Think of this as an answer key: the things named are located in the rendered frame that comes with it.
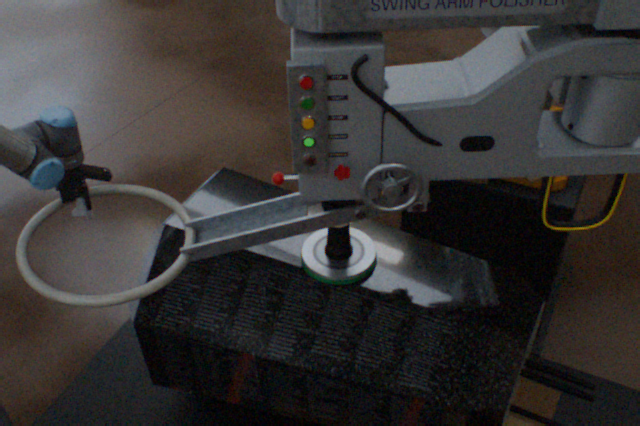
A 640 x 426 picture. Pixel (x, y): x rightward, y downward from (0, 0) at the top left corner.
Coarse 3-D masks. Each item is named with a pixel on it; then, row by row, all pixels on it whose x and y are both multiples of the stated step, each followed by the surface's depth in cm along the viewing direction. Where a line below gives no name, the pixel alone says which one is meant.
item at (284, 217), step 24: (216, 216) 189; (240, 216) 190; (264, 216) 190; (288, 216) 186; (312, 216) 176; (336, 216) 176; (360, 216) 175; (216, 240) 181; (240, 240) 181; (264, 240) 181
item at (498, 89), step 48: (480, 48) 159; (528, 48) 147; (576, 48) 142; (624, 48) 142; (384, 96) 154; (432, 96) 152; (480, 96) 150; (528, 96) 149; (384, 144) 157; (432, 144) 156; (480, 144) 157; (528, 144) 158; (576, 144) 162
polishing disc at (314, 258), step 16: (320, 240) 196; (352, 240) 196; (368, 240) 196; (304, 256) 191; (320, 256) 191; (352, 256) 191; (368, 256) 191; (320, 272) 186; (336, 272) 186; (352, 272) 186
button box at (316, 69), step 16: (288, 64) 140; (304, 64) 140; (320, 64) 140; (288, 80) 142; (320, 80) 142; (288, 96) 144; (304, 96) 145; (320, 96) 145; (304, 112) 147; (320, 112) 147; (320, 128) 150; (320, 144) 153; (320, 160) 156
